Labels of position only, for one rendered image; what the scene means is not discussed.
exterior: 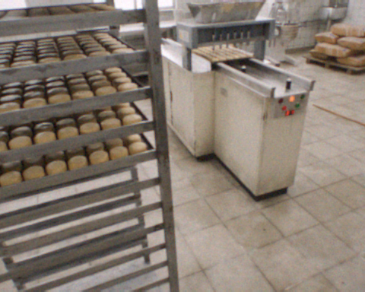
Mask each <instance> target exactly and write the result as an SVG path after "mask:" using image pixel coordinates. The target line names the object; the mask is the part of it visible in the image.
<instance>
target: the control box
mask: <svg viewBox="0 0 365 292"><path fill-rule="evenodd" d="M307 94H308V92H307V91H304V90H303V91H296V92H291V93H288V94H281V95H277V96H274V97H272V107H271V118H273V119H274V118H278V117H282V116H286V114H287V111H288V112H289V114H288V115H289V116H291V114H292V112H293V114H292V115H294V114H298V113H303V112H304V110H305V105H306V98H307ZM302 95H304V98H303V99H300V97H301V96H302ZM291 97H294V100H293V101H290V98H291ZM281 98H283V100H284V101H283V103H278V101H279V100H280V99H281ZM296 104H299V105H300V106H299V107H298V108H296V107H295V106H296ZM283 106H286V107H287V109H286V110H282V107H283ZM291 110H293V111H291Z"/></svg>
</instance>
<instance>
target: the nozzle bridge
mask: <svg viewBox="0 0 365 292"><path fill-rule="evenodd" d="M251 24H252V25H251ZM244 25H246V32H245V34H243V39H240V34H241V30H243V33H244V31H245V26H244ZM237 26H238V27H239V31H238V34H237V30H238V28H237ZM230 27H231V36H230V39H229V40H227V31H229V34H230ZM216 28H217V31H216ZM248 29H249V31H250V33H251V31H252V33H251V34H250V38H247V33H248ZM235 30H236V34H237V36H236V40H234V39H233V34H234V31H235ZM176 32H177V43H178V44H180V45H182V67H183V68H184V69H186V70H192V50H193V49H198V48H202V47H207V46H218V45H230V44H235V43H246V42H252V41H255V42H254V51H253V55H256V56H258V58H257V59H259V60H264V58H265V44H266V40H268V41H270V40H274V38H275V19H274V18H266V17H256V18H255V19H252V20H245V21H231V22H217V23H210V24H201V23H199V22H195V21H183V22H182V21H181V22H176ZM216 32H217V37H216V38H215V41H214V42H212V33H214V35H215V36H216ZM220 32H222V36H223V35H224V37H223V38H222V41H220V40H219V34H220Z"/></svg>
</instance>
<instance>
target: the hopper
mask: <svg viewBox="0 0 365 292"><path fill-rule="evenodd" d="M266 2H267V0H217V1H208V2H190V3H186V5H187V6H188V8H189V10H190V11H191V13H192V16H193V18H194V21H195V22H199V23H201V24H210V23H217V22H231V21H245V20H252V19H256V17H257V16H258V14H259V12H260V11H261V9H262V7H263V6H264V4H265V3H266Z"/></svg>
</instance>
